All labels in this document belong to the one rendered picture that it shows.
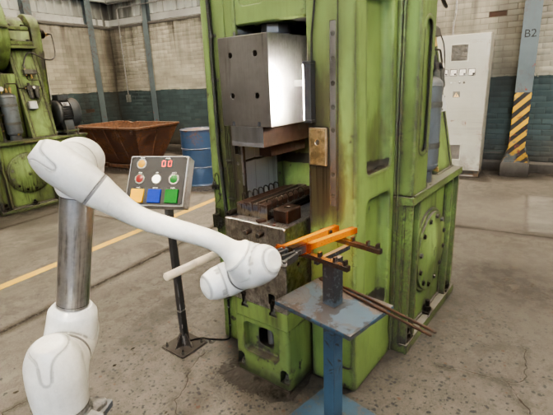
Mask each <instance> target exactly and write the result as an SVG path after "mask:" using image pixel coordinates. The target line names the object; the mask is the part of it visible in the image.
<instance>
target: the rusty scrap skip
mask: <svg viewBox="0 0 553 415"><path fill-rule="evenodd" d="M177 124H179V122H175V121H135V122H131V121H111V122H104V123H97V124H85V125H78V126H77V127H78V128H79V129H80V130H79V133H87V135H86V138H89V139H90V140H92V141H94V142H96V143H97V144H98V145H99V146H100V147H101V149H102V150H103V152H104V154H105V167H118V168H128V169H129V170H130V165H131V160H132V156H164V154H165V151H166V149H167V147H168V145H169V143H170V140H171V138H172V136H173V134H174V131H175V129H176V127H177ZM127 164H129V165H127Z"/></svg>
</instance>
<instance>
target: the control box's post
mask: <svg viewBox="0 0 553 415"><path fill-rule="evenodd" d="M165 215H166V216H169V217H173V218H174V210H166V209H165ZM168 240H169V247H170V259H171V267H172V269H174V268H177V267H179V254H178V247H177V240H174V239H171V238H168ZM173 280H174V293H175V300H176V306H177V310H179V311H181V310H184V296H183V289H182V282H181V275H179V276H177V277H175V278H173ZM177 313H178V320H179V332H180V334H182V336H183V342H184V346H185V345H186V343H185V337H184V335H185V334H188V331H187V325H186V317H185V311H183V312H181V313H179V312H177Z"/></svg>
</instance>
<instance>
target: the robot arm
mask: <svg viewBox="0 0 553 415"><path fill-rule="evenodd" d="M27 158H28V161H29V164H30V166H31V167H32V169H33V170H34V171H35V173H36V174H37V175H38V176H39V177H40V178H41V179H42V180H44V181H45V182H47V183H48V184H50V185H51V186H53V187H54V190H55V192H56V193H57V195H58V196H59V208H58V261H57V288H56V302H55V303H53V304H52V305H51V306H50V307H49V309H48V312H47V316H46V323H45V328H44V336H43V337H42V338H39V339H38V340H36V341H35V342H34V343H33V344H32V345H31V346H30V347H29V349H28V351H27V353H26V356H25V359H24V362H23V367H22V374H23V380H24V386H25V389H26V396H27V398H28V402H29V405H30V408H31V411H32V413H33V415H105V414H104V413H101V412H100V410H101V409H102V408H103V407H104V406H105V405H106V404H107V399H106V398H104V397H100V398H92V397H90V394H89V385H88V380H89V369H90V360H91V357H92V355H93V353H94V350H95V346H96V344H97V340H98V336H99V329H100V326H99V321H98V310H97V306H96V305H95V304H94V303H93V302H92V301H91V300H90V288H91V257H92V241H93V225H94V209H95V210H98V211H100V212H103V213H105V214H107V215H109V216H111V217H114V218H116V219H118V220H120V221H122V222H125V223H127V224H129V225H130V226H134V227H136V228H138V229H140V230H143V231H147V232H150V233H152V234H156V235H161V236H164V237H168V238H171V239H174V240H180V241H183V242H186V243H189V244H193V245H198V246H201V247H203V248H206V249H209V250H211V251H213V252H214V253H216V254H218V255H219V256H220V257H222V259H223V260H224V262H222V263H219V264H218V265H216V266H214V267H212V268H210V269H209V270H207V271H206V272H205V273H204V274H203V275H202V276H201V278H200V287H201V290H202V293H203V294H204V296H205V297H206V298H207V299H209V300H220V299H224V298H226V297H229V296H234V295H236V294H238V293H240V292H242V291H244V290H247V289H252V288H255V287H260V286H262V285H264V284H266V283H268V282H270V281H271V280H272V279H273V278H275V277H276V276H277V274H278V272H279V271H280V268H281V267H283V268H284V269H286V268H287V266H289V265H290V264H292V263H294V262H295V261H296V260H298V259H299V255H301V254H304V253H306V252H307V245H302V246H300V247H297V248H294V249H293V250H292V251H291V252H289V253H288V248H287V246H285V248H284V249H283V248H282V247H281V248H278V249H276V248H274V247H272V246H270V245H265V244H262V245H261V244H258V243H253V242H251V241H248V240H241V241H237V240H233V239H231V238H230V237H228V236H226V235H223V234H221V233H220V232H217V231H214V230H211V229H208V228H206V227H203V226H199V225H195V224H192V223H190V222H187V221H182V220H179V219H177V218H173V217H169V216H166V215H163V214H160V213H158V212H153V211H152V210H149V209H147V208H145V207H143V206H141V205H140V204H138V203H136V202H135V201H134V200H132V199H131V198H130V197H129V196H127V195H126V194H125V193H124V191H122V190H121V188H120V187H118V186H117V185H116V183H115V182H113V181H112V179H111V178H110V177H108V176H107V175H105V173H104V171H105V154H104V152H103V150H102V149H101V147H100V146H99V145H98V144H97V143H96V142H94V141H92V140H90V139H89V138H81V137H75V138H69V139H66V140H64V141H62V142H59V141H55V140H51V139H45V140H40V141H38V143H37V144H36V145H35V147H34V148H33V150H32V151H31V152H30V154H29V155H28V157H27ZM104 175H105V176H104ZM279 250H280V251H279Z"/></svg>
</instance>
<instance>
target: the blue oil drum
mask: <svg viewBox="0 0 553 415"><path fill-rule="evenodd" d="M179 131H180V138H181V146H182V147H181V149H182V153H183V156H189V157H191V158H192V159H193V160H194V167H193V180H192V186H193V187H202V186H209V185H212V181H213V174H212V164H211V143H210V131H209V127H192V128H181V129H180V130H179Z"/></svg>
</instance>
